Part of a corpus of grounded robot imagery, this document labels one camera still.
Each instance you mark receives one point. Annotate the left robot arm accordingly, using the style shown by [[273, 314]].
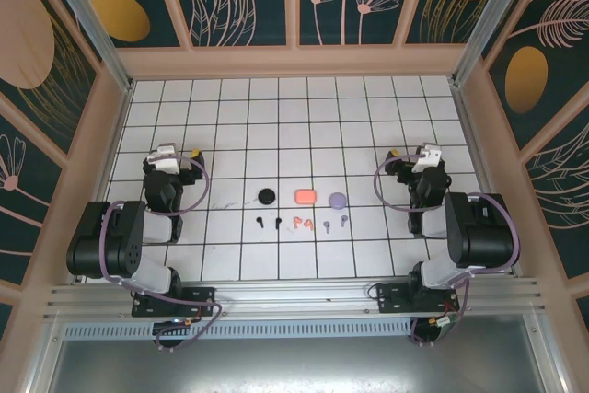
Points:
[[87, 250]]

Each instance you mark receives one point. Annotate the aluminium mounting rail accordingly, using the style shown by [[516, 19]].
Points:
[[294, 294]]

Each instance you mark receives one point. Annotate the grey metal sheet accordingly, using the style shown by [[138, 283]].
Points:
[[294, 365]]

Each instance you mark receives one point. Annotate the green circuit board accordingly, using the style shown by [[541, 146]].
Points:
[[448, 321]]

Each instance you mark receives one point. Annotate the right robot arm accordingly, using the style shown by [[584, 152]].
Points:
[[483, 236]]

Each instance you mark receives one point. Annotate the purple earbud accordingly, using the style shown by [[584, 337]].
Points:
[[343, 220], [327, 226]]

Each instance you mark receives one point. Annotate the orange earbud charging case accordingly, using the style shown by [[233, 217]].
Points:
[[305, 196]]

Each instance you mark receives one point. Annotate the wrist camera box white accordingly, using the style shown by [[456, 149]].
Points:
[[425, 160], [165, 160]]

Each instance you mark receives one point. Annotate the black earbud charging case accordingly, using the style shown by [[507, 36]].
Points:
[[267, 196]]

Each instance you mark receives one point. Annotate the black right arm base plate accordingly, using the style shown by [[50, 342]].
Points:
[[389, 298]]

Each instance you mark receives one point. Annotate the purple earbud charging case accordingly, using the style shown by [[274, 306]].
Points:
[[337, 199]]

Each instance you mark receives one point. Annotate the aluminium frame post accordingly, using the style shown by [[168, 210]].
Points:
[[490, 20], [92, 29]]

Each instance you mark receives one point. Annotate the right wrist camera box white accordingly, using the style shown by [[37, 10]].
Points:
[[425, 160]]

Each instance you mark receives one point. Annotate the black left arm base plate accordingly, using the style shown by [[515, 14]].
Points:
[[202, 298]]

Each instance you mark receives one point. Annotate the black earbud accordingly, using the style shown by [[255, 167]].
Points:
[[278, 223], [260, 223]]

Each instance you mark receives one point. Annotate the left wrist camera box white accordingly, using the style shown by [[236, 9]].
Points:
[[165, 160]]

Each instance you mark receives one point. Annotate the orange earbud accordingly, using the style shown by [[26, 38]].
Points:
[[309, 225], [297, 222]]

